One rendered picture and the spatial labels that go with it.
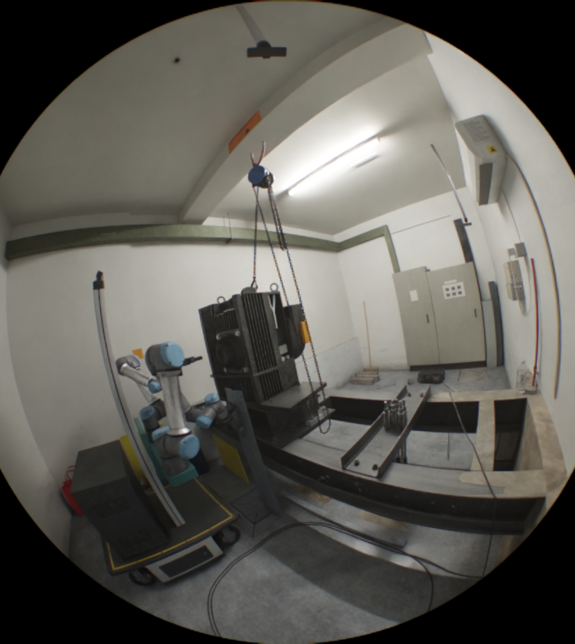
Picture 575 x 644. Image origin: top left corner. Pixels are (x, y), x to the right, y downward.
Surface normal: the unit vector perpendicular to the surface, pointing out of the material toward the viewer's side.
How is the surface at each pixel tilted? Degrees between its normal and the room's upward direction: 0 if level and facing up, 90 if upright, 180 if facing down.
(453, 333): 90
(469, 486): 0
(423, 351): 90
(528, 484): 0
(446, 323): 90
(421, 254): 90
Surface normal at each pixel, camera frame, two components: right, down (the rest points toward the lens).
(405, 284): -0.72, 0.17
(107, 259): 0.67, -0.13
